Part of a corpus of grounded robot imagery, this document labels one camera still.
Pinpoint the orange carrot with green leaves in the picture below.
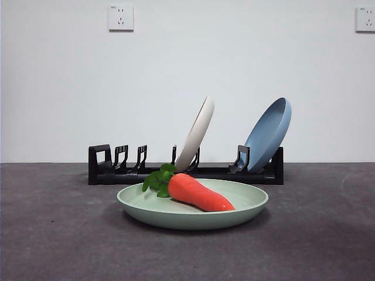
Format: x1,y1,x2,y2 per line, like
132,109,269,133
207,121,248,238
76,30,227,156
142,163,236,212

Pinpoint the pale green plate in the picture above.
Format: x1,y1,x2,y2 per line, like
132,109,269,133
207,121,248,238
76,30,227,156
116,178,269,231

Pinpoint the beige plate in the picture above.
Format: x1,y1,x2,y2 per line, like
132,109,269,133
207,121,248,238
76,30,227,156
173,95,216,173

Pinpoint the blue plate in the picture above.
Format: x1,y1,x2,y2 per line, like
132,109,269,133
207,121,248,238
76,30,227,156
243,97,292,173

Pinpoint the black plate rack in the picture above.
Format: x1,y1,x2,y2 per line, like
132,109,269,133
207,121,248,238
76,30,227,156
88,143,284,186

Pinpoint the white wall socket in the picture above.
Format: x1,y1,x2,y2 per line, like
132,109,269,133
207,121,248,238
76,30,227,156
108,4,135,32
354,6,375,33

